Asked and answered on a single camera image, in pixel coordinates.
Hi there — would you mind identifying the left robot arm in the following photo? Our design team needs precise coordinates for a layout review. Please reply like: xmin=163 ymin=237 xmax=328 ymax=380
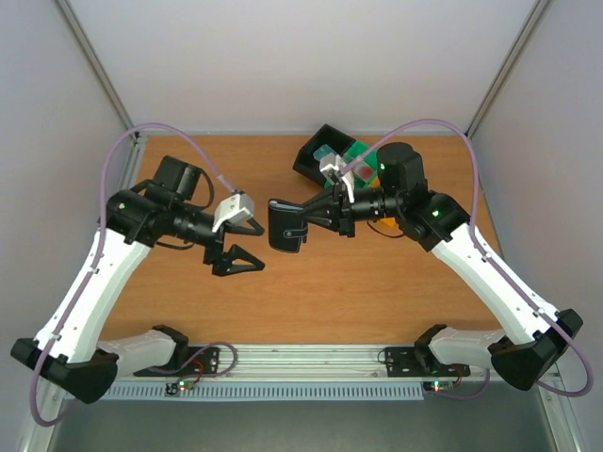
xmin=10 ymin=155 xmax=265 ymax=404

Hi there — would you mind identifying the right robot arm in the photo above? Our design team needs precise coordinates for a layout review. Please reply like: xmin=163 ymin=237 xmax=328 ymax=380
xmin=301 ymin=142 xmax=583 ymax=391

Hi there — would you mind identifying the red patterned card stack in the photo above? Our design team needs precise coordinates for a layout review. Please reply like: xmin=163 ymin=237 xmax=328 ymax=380
xmin=352 ymin=162 xmax=376 ymax=184

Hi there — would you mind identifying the teal card stack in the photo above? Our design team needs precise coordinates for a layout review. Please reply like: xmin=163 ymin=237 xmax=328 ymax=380
xmin=312 ymin=144 xmax=338 ymax=167

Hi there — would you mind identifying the yellow plastic bin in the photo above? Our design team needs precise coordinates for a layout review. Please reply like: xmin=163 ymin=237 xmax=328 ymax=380
xmin=370 ymin=177 xmax=398 ymax=232

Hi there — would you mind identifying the black plastic bin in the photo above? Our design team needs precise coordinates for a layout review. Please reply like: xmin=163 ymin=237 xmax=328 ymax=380
xmin=292 ymin=124 xmax=356 ymax=186

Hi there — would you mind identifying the green plastic bin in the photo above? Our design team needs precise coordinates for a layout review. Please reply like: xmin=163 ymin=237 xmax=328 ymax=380
xmin=342 ymin=140 xmax=379 ymax=188

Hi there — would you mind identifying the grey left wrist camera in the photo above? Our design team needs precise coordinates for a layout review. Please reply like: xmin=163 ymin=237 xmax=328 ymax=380
xmin=212 ymin=192 xmax=255 ymax=233

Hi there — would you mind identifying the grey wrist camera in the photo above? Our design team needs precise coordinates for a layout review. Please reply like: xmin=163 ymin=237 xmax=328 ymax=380
xmin=319 ymin=153 xmax=355 ymax=202
xmin=212 ymin=192 xmax=255 ymax=233

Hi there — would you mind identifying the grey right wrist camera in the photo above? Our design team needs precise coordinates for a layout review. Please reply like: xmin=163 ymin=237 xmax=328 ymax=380
xmin=319 ymin=153 xmax=355 ymax=202

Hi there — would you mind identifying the aluminium front rail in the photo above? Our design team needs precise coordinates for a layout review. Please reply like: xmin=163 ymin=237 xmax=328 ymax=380
xmin=122 ymin=343 xmax=484 ymax=382

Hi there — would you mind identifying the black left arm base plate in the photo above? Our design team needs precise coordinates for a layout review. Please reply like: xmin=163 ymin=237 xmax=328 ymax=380
xmin=134 ymin=347 xmax=220 ymax=378

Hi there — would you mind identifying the white slotted cable duct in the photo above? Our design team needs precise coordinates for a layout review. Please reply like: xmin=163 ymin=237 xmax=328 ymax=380
xmin=65 ymin=381 xmax=425 ymax=401

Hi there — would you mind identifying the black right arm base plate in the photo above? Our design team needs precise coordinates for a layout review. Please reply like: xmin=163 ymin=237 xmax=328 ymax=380
xmin=377 ymin=346 xmax=471 ymax=379

